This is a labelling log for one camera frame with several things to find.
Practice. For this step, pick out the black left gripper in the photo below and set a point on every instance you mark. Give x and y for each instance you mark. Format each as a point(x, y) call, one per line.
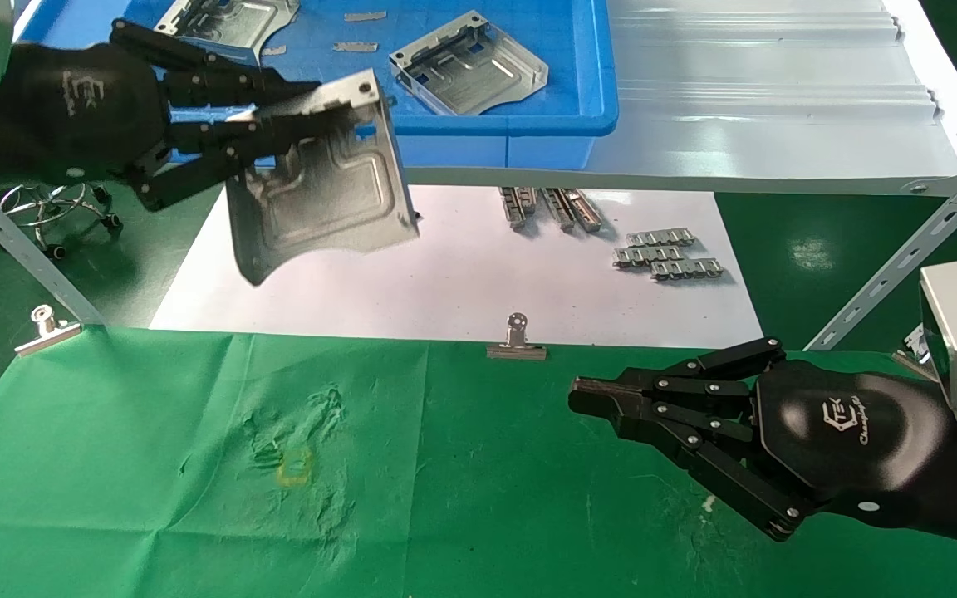
point(80, 108)

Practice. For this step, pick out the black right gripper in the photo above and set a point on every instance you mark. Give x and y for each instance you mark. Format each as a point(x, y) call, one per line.
point(852, 432)

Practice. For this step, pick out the sheet metal bracket part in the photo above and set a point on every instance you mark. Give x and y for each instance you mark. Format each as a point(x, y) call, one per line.
point(233, 21)
point(470, 75)
point(329, 191)

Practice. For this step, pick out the grey tape strip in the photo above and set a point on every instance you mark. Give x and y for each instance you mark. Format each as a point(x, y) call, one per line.
point(273, 51)
point(355, 46)
point(365, 15)

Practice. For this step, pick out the chrome stool base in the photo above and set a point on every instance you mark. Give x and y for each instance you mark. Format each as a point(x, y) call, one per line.
point(55, 208)

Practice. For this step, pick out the perforated steel angle strut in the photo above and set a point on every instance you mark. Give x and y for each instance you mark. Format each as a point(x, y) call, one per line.
point(902, 257)
point(22, 249)

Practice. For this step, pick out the white paper sheet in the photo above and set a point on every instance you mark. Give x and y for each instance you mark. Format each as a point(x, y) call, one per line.
point(462, 291)

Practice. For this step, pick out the blue plastic bin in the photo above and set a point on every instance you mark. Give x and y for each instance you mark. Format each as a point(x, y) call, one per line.
point(528, 124)

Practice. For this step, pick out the green cloth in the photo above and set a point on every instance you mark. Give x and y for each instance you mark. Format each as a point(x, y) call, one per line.
point(362, 482)

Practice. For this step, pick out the grey metal rail part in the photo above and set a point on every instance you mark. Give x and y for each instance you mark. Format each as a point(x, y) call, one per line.
point(559, 210)
point(585, 210)
point(530, 199)
point(513, 209)

